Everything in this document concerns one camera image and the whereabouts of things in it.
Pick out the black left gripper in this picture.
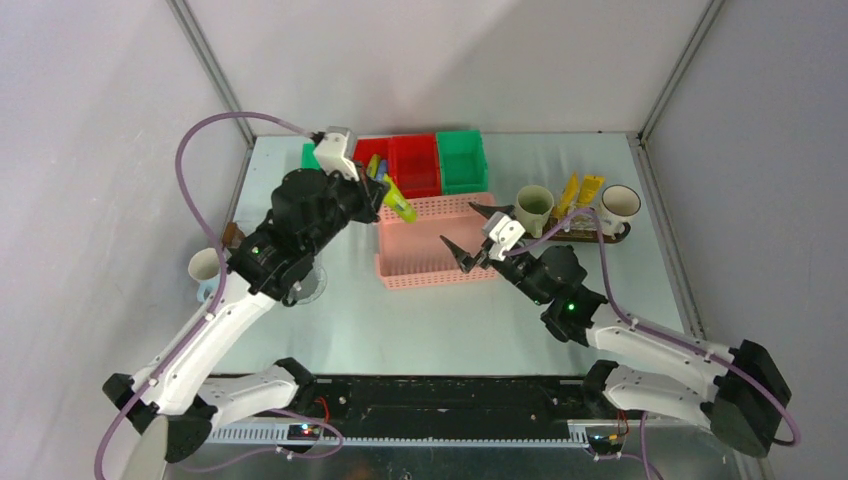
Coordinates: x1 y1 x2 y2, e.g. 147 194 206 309
302 158 390 257

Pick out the green toothpaste tube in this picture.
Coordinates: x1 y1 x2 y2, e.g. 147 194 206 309
382 174 417 223
366 154 382 179

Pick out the light green mug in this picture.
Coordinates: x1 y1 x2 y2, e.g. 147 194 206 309
515 185 554 239

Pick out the white mug dark rim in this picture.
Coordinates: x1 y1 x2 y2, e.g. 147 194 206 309
596 184 642 237

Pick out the brown wooden toothbrush holder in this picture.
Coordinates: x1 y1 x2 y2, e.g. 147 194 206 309
221 222 247 252

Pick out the white mug blue handle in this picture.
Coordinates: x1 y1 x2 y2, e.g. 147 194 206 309
187 247 221 303

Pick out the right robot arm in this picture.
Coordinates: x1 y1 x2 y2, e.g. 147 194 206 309
442 203 800 458

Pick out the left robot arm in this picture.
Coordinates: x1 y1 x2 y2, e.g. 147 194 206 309
102 169 389 463

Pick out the red bin with toothpaste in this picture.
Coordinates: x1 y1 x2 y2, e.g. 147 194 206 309
353 137 395 176

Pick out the brown wooden oval tray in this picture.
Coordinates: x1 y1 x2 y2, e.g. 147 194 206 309
550 223 631 244

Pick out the red bin with holder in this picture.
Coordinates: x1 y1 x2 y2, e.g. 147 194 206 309
388 133 442 199

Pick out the green bin far right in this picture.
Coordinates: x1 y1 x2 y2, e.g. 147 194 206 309
436 130 489 195

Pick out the pink perforated basket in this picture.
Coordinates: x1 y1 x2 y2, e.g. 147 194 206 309
375 192 497 290

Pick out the green bin with toothbrushes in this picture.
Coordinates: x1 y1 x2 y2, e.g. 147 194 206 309
300 143 321 170

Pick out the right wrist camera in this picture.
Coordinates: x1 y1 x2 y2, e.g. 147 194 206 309
482 212 526 261

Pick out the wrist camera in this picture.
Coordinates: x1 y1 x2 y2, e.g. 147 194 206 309
313 126 360 182
482 212 526 261

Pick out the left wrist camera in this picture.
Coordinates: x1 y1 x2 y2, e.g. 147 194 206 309
313 126 360 182

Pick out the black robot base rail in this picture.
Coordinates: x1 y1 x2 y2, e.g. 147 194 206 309
288 375 621 441

